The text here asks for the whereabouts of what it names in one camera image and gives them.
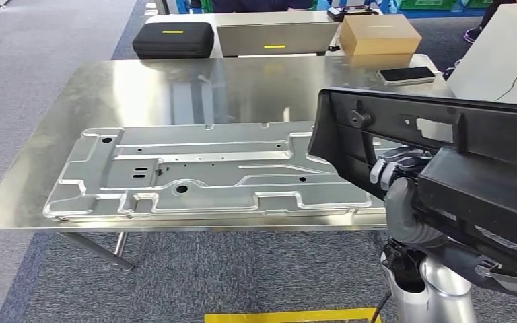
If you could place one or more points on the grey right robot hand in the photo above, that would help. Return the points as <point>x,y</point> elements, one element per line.
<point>399,209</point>

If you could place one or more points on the long black plastic part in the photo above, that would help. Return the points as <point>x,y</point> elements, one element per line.
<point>486,133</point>

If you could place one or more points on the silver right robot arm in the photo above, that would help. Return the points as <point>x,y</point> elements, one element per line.
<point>441,285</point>

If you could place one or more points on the black smartphone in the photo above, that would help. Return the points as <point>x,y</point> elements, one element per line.
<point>405,74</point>

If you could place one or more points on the yellow floor tape square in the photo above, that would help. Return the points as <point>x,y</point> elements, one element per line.
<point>285,316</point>

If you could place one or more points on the tan cardboard box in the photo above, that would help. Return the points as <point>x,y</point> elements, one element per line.
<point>381,38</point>

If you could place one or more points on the stamped silver metal panel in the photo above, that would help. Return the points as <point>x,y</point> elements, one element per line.
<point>218,187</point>

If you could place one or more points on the person's foot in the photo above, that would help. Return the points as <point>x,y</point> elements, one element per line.
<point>472,35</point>

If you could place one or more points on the blue panel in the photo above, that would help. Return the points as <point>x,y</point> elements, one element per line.
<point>441,13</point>

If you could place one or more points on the black handheld device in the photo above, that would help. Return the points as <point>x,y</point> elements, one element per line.
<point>347,12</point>

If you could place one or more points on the green plastic crate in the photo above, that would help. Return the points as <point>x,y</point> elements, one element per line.
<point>477,3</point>
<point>423,4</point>

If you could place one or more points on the light grey box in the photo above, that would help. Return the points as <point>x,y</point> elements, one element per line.
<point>276,38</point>

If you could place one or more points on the person's leg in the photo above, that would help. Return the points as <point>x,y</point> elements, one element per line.
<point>495,13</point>

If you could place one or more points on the person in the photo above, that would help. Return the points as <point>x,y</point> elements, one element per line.
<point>258,4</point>

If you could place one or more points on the stainless steel table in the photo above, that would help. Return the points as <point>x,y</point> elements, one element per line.
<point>151,89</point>

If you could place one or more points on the black box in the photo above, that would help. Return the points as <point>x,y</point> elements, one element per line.
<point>174,42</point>

